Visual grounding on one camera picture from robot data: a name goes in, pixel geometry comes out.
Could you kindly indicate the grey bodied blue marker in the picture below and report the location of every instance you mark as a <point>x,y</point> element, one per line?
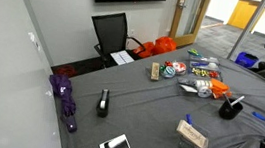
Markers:
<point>237,100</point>

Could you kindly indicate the blue marker pen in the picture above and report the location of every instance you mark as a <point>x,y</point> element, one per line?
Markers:
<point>259,116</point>

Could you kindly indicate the black mug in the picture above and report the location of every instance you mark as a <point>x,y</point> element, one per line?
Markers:
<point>228,112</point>

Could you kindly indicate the marker with blue cap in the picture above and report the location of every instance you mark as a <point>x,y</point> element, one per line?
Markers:
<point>189,119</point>

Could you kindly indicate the clear plastic container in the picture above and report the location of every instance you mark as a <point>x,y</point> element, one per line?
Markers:
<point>188,147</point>

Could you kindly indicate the blue bin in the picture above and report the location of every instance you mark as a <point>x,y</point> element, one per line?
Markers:
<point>245,59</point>

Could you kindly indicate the grey metal pole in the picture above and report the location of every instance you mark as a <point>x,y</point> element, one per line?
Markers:
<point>249,27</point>

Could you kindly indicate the black pen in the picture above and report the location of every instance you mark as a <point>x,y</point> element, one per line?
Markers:
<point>227,99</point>

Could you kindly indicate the orange ribbon bundle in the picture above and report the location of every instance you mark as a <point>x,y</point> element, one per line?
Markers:
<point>219,87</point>

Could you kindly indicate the yellow door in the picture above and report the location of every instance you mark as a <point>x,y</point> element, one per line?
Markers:
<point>243,12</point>

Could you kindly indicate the clear organizer tray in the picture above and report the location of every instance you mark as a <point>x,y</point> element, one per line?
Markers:
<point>205,67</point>

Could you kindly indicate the white ribbon roll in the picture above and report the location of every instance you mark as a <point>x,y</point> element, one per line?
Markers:
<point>204,88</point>

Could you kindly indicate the clear ribbon tray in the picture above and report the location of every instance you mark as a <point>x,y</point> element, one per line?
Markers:
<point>186,85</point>

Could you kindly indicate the red white gift bow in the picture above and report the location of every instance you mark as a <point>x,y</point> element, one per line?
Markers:
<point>179,67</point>

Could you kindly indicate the wooden framed glass door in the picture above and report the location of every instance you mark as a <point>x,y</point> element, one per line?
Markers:
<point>178,25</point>

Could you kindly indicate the blue white gift bow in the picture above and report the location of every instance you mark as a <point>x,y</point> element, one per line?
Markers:
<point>168,71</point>

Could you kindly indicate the wooden sign block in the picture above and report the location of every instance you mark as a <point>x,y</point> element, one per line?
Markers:
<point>192,135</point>

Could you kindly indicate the large orange bag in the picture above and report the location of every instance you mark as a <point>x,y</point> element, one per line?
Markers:
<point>165,45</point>

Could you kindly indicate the wooden stamp block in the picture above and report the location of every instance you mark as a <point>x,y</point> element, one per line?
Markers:
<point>155,71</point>

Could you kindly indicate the small orange bag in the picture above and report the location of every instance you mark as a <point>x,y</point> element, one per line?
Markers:
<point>147,49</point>

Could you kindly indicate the grey tablecloth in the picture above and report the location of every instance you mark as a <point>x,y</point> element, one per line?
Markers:
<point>149,99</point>

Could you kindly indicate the white paper sheet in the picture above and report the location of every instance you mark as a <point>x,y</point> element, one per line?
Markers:
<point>122,57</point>

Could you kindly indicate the black mesh office chair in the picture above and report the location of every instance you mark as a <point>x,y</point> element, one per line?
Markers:
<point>110,33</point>

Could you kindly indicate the purple folded umbrella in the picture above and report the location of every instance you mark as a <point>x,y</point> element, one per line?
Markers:
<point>66,98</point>

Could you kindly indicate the white wall bracket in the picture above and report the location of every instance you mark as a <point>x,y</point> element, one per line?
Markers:
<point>34,39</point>

